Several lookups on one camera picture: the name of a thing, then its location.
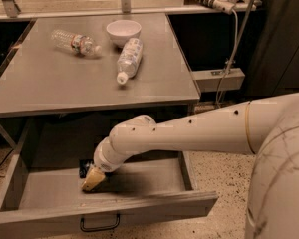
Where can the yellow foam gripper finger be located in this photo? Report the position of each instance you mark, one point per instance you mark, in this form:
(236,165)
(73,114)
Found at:
(94,178)

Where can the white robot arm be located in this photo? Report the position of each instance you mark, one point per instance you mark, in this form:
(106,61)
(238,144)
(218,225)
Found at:
(267,128)

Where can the open grey top drawer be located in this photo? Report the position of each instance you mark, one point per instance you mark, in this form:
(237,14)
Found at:
(42,195)

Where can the grey counter cabinet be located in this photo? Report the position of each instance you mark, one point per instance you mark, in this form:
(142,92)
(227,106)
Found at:
(42,80)

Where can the clear bottle blue label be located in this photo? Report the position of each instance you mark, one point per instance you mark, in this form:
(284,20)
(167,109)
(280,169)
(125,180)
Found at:
(129,60)

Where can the clear bottle red label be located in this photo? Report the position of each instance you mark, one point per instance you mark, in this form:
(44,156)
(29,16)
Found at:
(75,43)

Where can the white ceramic bowl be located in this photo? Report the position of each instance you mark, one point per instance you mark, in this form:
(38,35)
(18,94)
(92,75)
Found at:
(121,31)

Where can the grey side shelf block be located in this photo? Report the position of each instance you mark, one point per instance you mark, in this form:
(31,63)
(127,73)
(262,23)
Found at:
(216,80)

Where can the white power strip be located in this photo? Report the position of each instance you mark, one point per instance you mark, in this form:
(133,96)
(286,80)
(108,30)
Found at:
(211,0)

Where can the black drawer handle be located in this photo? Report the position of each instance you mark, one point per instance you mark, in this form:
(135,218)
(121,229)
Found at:
(99,223)

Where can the grey metal rail frame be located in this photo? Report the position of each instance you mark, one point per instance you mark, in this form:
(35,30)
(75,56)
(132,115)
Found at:
(123,0)

